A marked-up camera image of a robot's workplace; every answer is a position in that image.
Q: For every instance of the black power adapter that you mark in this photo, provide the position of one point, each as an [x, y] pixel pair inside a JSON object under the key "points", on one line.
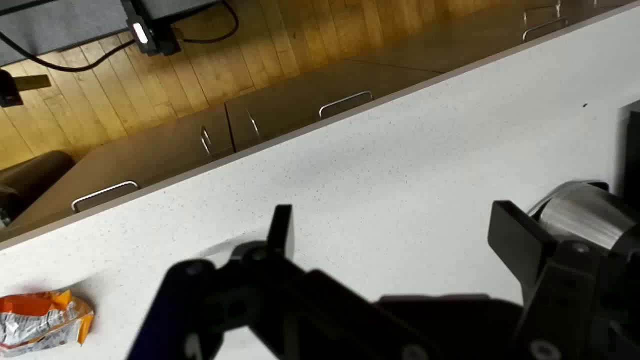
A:
{"points": [[153, 36]]}

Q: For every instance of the wooden base cabinet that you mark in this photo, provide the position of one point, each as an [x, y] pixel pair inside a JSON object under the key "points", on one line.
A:
{"points": [[173, 149]]}

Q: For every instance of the silver metal can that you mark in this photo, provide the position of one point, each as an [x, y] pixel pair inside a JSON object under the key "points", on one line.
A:
{"points": [[589, 211]]}

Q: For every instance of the orange silver snack packet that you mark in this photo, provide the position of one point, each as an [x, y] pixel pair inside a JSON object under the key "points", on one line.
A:
{"points": [[40, 321]]}

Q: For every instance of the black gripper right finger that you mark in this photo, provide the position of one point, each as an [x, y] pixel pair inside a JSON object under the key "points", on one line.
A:
{"points": [[580, 300]]}

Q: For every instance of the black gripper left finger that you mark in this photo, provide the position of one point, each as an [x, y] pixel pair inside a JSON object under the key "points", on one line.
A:
{"points": [[294, 312]]}

